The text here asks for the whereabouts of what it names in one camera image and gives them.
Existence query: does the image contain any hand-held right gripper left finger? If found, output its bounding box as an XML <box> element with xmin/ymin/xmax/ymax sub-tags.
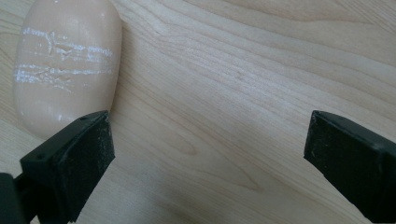
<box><xmin>13</xmin><ymin>109</ymin><xmax>116</xmax><ymax>224</ymax></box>

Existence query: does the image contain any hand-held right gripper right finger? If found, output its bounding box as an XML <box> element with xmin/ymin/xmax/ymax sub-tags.
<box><xmin>303</xmin><ymin>109</ymin><xmax>396</xmax><ymax>224</ymax></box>

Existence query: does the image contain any beige oval soap bar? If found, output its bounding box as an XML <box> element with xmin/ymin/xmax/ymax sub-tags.
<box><xmin>12</xmin><ymin>0</ymin><xmax>123</xmax><ymax>140</ymax></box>

